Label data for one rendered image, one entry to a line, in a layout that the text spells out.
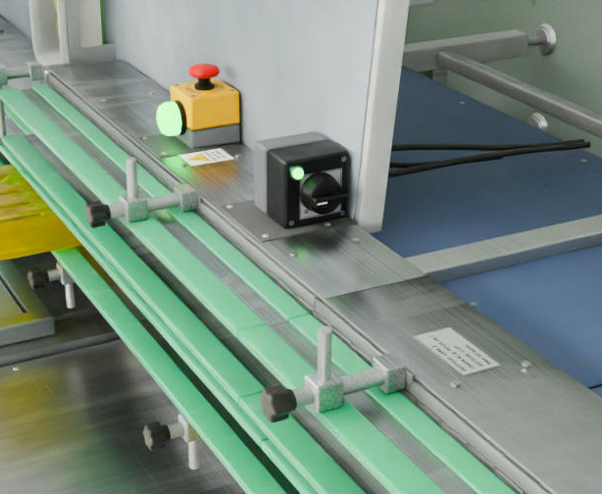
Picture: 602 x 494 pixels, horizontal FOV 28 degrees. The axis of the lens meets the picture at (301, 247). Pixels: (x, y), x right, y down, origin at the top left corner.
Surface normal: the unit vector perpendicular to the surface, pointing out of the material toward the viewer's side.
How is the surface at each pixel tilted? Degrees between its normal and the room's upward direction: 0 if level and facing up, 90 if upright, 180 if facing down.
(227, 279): 90
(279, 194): 0
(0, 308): 90
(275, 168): 0
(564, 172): 90
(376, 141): 90
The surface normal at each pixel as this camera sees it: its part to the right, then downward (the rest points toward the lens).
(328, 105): -0.89, 0.18
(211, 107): 0.47, 0.37
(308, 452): 0.00, -0.91
